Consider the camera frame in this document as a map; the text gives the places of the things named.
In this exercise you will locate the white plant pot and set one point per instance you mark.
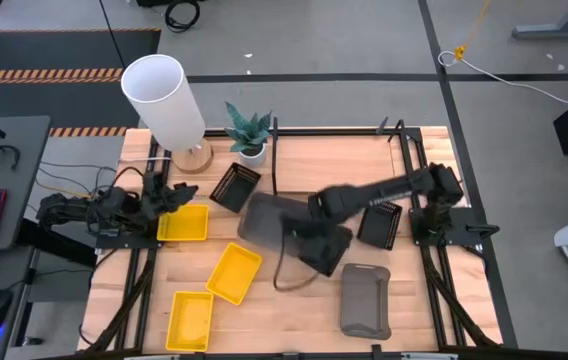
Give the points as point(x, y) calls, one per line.
point(253, 158)

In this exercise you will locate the yellow plastic basket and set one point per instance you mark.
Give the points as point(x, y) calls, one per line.
point(184, 223)
point(234, 273)
point(190, 321)

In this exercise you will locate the black plastic basket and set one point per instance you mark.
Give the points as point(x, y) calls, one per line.
point(235, 187)
point(380, 226)
point(335, 255)

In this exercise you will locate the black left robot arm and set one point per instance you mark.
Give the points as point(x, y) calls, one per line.
point(69, 210)

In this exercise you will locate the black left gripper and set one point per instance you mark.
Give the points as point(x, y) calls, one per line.
point(159, 197)

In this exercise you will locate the grey office desk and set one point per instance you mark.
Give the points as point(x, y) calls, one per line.
point(9, 210)

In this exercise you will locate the black upright rod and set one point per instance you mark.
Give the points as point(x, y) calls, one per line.
point(274, 160)

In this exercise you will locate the grey table leg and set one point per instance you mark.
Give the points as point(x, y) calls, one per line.
point(559, 27)

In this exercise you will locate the black metal rig frame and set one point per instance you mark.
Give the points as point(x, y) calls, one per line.
point(314, 132)

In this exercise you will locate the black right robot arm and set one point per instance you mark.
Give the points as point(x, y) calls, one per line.
point(389, 192)

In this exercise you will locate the translucent grey plastic basket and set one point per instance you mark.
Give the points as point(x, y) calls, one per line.
point(365, 301)
point(264, 222)

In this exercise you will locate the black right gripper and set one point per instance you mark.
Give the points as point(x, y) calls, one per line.
point(314, 232)

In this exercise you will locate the green artificial plant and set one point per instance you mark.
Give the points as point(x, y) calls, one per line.
point(248, 129)

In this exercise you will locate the wooden lamp base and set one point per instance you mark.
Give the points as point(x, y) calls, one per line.
point(195, 159)

